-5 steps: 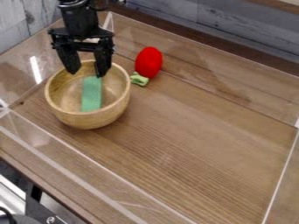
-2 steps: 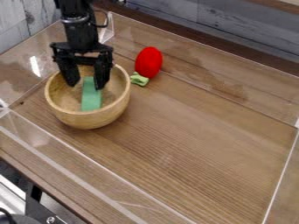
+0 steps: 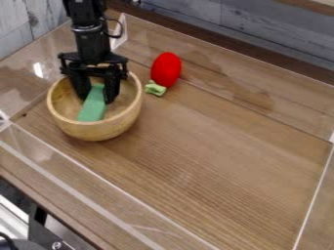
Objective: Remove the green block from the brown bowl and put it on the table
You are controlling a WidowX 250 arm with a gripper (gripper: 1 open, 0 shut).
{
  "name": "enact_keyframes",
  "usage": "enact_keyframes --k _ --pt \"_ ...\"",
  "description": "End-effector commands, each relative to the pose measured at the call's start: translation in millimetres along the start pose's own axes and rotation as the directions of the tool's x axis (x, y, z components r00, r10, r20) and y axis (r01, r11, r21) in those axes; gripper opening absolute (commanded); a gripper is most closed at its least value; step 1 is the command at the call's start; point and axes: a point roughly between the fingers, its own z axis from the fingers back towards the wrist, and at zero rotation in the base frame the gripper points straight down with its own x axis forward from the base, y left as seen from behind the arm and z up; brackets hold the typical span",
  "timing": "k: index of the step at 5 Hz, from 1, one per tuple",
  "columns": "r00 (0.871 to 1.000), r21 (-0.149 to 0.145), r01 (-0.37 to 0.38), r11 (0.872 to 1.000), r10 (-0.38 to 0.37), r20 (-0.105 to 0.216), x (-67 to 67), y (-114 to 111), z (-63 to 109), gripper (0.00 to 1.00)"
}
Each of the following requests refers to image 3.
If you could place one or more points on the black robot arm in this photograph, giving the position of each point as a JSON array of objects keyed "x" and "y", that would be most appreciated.
[{"x": 86, "y": 11}]

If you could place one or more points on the green rectangular block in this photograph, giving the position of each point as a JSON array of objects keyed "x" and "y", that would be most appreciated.
[{"x": 94, "y": 105}]

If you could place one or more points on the red plush strawberry toy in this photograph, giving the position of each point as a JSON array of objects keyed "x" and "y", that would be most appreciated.
[{"x": 164, "y": 73}]

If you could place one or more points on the brown wooden bowl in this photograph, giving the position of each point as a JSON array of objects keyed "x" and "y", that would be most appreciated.
[{"x": 120, "y": 114}]

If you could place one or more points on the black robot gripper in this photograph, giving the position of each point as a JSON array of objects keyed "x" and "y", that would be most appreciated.
[{"x": 94, "y": 60}]

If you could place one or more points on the black table leg bracket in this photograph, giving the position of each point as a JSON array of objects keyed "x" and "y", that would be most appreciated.
[{"x": 40, "y": 234}]

